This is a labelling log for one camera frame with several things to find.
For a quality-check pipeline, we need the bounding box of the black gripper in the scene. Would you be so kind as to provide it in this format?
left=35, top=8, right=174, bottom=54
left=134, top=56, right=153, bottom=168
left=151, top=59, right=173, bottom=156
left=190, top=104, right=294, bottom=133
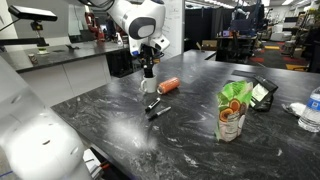
left=137, top=44, right=160, bottom=78

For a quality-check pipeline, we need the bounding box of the white whiteboard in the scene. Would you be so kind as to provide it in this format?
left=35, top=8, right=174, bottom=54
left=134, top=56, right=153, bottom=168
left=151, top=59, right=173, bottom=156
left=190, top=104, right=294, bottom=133
left=156, top=0, right=186, bottom=61

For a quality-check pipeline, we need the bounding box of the green snack bag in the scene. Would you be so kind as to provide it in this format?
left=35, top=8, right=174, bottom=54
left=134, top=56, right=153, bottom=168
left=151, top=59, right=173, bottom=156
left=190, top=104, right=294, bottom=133
left=214, top=79, right=254, bottom=143

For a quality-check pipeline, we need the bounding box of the black pouch with white label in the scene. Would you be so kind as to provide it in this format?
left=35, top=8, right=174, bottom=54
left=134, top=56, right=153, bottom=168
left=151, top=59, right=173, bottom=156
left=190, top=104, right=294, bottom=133
left=249, top=75, right=279, bottom=113

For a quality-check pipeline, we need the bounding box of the dark blue machine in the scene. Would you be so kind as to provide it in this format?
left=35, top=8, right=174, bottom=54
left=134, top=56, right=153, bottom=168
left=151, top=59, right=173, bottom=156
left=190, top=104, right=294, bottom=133
left=229, top=2, right=265, bottom=36

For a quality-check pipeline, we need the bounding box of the clear water bottle blue label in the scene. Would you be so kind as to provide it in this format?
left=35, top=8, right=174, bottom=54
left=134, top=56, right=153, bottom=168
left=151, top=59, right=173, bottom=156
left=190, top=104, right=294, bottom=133
left=297, top=86, right=320, bottom=134

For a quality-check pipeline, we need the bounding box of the thin black white marker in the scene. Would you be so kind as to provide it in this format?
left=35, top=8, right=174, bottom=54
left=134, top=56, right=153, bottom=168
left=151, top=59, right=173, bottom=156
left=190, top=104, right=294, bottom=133
left=147, top=105, right=173, bottom=122

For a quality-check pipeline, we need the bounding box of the dark shelving rack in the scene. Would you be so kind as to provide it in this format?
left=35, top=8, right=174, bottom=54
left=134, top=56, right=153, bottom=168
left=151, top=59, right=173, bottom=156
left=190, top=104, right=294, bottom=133
left=292, top=5, right=320, bottom=74

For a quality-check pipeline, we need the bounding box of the small green white object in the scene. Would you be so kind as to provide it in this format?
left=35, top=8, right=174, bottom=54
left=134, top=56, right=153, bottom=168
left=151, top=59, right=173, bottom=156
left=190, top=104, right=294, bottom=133
left=36, top=47, right=50, bottom=56

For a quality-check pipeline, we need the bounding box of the dark office desk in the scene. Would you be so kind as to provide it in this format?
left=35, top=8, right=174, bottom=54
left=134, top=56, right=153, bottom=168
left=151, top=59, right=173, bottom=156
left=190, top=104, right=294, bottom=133
left=215, top=34, right=260, bottom=63

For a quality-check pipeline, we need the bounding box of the black stereo camera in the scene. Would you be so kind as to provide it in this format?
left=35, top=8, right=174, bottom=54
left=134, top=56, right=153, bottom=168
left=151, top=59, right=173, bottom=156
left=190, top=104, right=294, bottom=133
left=7, top=4, right=59, bottom=23

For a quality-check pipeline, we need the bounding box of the red machine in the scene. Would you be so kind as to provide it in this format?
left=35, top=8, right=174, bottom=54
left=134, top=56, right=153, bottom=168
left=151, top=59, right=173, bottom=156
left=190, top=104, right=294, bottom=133
left=84, top=12, right=106, bottom=43

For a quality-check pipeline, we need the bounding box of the brown cardboard box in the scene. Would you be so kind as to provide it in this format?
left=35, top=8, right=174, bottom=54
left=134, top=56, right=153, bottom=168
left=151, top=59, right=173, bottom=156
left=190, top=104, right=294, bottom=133
left=201, top=39, right=219, bottom=52

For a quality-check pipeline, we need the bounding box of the small brown tin can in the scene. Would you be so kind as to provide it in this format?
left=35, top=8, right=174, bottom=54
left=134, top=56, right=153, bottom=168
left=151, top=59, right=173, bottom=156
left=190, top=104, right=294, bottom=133
left=27, top=52, right=39, bottom=66

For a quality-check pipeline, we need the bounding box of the small black device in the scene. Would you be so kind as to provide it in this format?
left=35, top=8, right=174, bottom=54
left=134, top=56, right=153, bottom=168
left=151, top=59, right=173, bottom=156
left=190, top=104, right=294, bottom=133
left=64, top=43, right=81, bottom=51

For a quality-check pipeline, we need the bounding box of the orange energy drink can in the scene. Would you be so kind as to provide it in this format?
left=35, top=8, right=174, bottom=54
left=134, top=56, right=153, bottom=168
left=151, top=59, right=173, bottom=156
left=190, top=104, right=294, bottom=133
left=156, top=76, right=182, bottom=96

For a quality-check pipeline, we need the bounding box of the white couch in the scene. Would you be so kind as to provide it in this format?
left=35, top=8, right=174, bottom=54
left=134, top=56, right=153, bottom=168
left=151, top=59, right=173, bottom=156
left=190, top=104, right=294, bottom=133
left=269, top=22, right=295, bottom=43

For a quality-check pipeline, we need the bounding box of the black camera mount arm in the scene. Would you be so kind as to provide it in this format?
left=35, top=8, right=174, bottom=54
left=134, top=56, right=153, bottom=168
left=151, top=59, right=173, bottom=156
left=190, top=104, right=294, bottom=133
left=0, top=20, right=51, bottom=48

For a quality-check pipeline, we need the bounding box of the white ceramic mug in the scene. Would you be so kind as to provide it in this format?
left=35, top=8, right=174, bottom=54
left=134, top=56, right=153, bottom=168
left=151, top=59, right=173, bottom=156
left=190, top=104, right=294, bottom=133
left=139, top=73, right=158, bottom=94

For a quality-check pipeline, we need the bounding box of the thick black white Expo marker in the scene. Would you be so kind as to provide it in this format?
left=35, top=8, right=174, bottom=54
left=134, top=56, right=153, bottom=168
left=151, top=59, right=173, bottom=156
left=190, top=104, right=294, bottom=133
left=144, top=96, right=162, bottom=113

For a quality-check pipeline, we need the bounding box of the black curtain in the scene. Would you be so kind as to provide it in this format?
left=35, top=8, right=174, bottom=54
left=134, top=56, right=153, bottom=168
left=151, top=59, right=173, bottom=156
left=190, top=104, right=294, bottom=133
left=184, top=5, right=235, bottom=52

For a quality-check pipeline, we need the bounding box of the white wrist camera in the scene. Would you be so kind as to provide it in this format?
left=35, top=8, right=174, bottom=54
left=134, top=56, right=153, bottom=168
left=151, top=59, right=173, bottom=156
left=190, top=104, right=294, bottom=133
left=158, top=33, right=171, bottom=52

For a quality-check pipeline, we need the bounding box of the white cabinet with dark countertop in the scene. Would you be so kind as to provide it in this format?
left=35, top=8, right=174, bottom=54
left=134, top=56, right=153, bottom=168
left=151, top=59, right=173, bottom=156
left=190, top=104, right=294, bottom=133
left=0, top=39, right=132, bottom=108

